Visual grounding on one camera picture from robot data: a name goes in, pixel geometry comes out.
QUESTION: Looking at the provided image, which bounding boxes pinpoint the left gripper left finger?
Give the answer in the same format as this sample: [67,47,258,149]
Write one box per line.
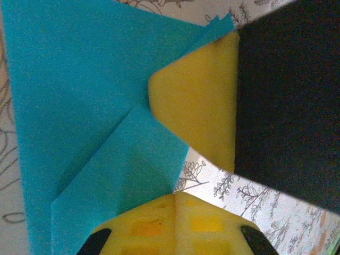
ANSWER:
[76,193,176,255]

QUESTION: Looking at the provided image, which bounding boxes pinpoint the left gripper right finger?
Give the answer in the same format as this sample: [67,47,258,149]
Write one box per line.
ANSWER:
[175,192,278,255]

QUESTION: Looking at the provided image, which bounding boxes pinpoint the blue square paper sheet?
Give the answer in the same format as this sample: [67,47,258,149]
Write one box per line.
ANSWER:
[0,0,236,255]

